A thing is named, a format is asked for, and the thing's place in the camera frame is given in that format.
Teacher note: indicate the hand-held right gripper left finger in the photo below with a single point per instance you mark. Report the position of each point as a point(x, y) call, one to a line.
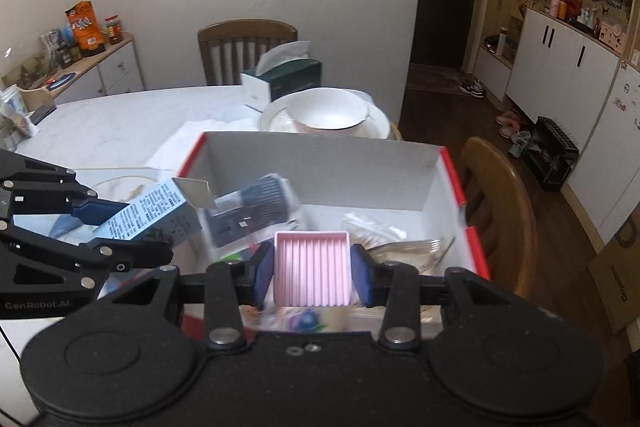
point(262, 276)

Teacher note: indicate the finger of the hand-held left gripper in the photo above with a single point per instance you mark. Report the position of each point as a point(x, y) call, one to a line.
point(97, 211)
point(135, 254)

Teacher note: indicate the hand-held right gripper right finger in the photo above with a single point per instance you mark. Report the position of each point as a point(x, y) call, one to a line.
point(362, 276)

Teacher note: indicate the light blue small carton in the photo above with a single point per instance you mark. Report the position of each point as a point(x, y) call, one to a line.
point(145, 214)

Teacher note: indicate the clear plastic bag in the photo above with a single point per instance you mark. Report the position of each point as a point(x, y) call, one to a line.
point(372, 227)

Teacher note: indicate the pink plastic tray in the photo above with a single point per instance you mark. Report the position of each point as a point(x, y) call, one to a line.
point(312, 267)

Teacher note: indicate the grey white wipes packet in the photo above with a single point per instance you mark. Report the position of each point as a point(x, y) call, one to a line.
point(250, 207)

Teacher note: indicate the red cardboard box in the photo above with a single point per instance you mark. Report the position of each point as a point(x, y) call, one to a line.
point(350, 172)

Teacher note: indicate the white paper napkin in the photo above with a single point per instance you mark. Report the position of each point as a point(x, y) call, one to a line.
point(195, 142)

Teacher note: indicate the green white plastic package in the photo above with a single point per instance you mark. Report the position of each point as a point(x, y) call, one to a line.
point(15, 112)

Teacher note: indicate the blue round plate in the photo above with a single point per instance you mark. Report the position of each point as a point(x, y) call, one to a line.
point(60, 79)

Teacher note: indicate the white sideboard cabinet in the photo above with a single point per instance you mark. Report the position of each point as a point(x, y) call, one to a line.
point(105, 72)

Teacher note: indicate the stack of white plates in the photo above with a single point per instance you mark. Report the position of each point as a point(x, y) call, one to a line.
point(380, 124)

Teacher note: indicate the round back wooden chair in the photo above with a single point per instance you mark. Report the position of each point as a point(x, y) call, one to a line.
point(505, 212)

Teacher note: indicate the red lidded sauce jar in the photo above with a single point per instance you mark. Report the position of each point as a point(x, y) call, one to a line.
point(113, 31)

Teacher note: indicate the orange snack bag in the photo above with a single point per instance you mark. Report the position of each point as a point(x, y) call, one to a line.
point(85, 29)

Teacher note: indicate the green white tissue box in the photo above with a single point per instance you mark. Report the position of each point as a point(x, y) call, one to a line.
point(285, 77)

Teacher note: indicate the pink slippers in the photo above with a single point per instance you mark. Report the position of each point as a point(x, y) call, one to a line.
point(509, 123)

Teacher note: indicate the slatted wooden chair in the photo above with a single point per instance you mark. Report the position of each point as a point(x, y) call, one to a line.
point(240, 52)

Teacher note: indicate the dark sneakers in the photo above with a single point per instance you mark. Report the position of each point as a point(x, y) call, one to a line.
point(472, 87)

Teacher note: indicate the black plastic crate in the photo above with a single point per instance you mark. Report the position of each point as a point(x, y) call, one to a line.
point(550, 154)

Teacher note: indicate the brown cardboard box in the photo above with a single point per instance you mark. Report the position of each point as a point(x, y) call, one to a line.
point(617, 277)

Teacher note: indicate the white fridge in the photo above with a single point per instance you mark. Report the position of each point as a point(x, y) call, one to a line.
point(610, 157)

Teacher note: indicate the white wall cabinets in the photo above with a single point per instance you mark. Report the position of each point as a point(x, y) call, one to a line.
point(570, 17)

